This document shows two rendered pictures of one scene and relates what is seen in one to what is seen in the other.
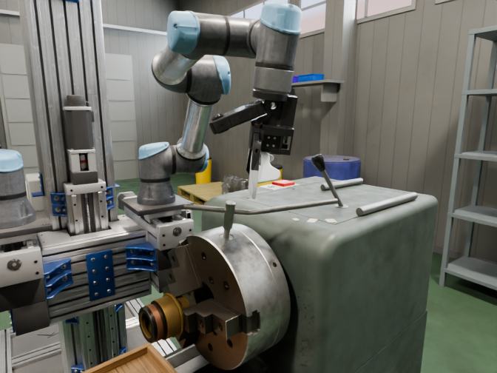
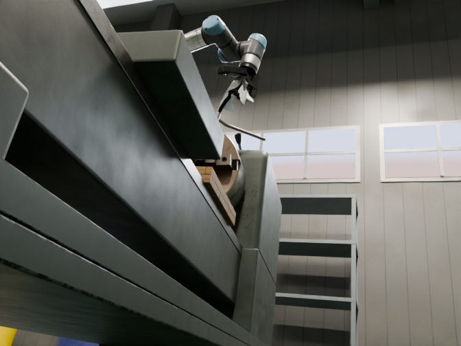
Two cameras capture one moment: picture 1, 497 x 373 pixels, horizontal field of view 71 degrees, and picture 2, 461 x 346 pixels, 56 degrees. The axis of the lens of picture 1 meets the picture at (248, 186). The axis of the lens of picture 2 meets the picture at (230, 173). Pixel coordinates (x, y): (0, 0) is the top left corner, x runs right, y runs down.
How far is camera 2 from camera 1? 131 cm
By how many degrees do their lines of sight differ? 50
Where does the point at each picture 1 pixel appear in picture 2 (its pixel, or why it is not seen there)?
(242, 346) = (231, 179)
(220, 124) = (228, 68)
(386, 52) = not seen: hidden behind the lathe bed
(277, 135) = (252, 85)
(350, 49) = not seen: hidden behind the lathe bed
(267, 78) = (253, 58)
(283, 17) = (263, 40)
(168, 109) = not seen: outside the picture
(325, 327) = (263, 198)
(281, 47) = (260, 50)
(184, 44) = (217, 29)
